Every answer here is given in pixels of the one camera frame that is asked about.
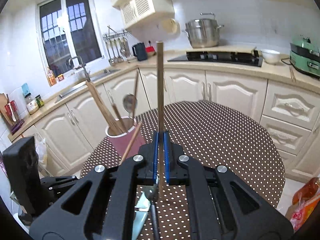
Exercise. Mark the black kettle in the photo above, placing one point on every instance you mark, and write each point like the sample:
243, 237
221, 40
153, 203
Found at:
139, 51

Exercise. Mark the steel sink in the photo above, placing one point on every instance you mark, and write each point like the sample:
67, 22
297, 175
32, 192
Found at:
77, 87

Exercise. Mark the green electric cooker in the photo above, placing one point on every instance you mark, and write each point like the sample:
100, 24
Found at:
304, 56

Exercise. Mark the pink utensil cup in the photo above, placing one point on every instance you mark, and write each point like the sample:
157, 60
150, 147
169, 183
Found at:
121, 141

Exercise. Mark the orange bottle on windowsill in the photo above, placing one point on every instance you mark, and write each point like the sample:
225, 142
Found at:
51, 77

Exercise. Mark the steel faucet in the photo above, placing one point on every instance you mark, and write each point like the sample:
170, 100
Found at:
81, 66

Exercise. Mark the stainless steel stock pot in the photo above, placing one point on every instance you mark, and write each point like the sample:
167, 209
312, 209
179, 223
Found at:
203, 32

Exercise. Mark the window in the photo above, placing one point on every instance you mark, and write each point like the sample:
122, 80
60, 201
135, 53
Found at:
68, 35

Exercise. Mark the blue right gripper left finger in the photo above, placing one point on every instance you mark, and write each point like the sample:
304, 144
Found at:
155, 144

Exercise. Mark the red plastic bag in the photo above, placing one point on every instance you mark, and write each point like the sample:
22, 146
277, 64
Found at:
304, 202

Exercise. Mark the round bamboo steamer lid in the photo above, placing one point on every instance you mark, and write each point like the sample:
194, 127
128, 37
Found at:
170, 26

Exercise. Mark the lower cream cabinets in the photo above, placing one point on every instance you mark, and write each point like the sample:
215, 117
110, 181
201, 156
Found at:
284, 100

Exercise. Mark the hanging utensil rack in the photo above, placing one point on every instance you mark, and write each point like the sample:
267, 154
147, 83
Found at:
117, 46

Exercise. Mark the glass jar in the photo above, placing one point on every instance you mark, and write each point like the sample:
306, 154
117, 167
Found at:
31, 104

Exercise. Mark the white bowl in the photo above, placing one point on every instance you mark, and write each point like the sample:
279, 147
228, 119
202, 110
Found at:
271, 56

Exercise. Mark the black gas stove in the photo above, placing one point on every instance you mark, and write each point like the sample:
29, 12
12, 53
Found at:
253, 58

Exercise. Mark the teal handled knife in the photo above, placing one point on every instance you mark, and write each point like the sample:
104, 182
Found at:
141, 213

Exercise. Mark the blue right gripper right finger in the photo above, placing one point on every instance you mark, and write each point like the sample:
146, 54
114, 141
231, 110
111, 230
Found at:
166, 144

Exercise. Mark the metal spoon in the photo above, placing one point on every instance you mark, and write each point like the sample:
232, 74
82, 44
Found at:
129, 104

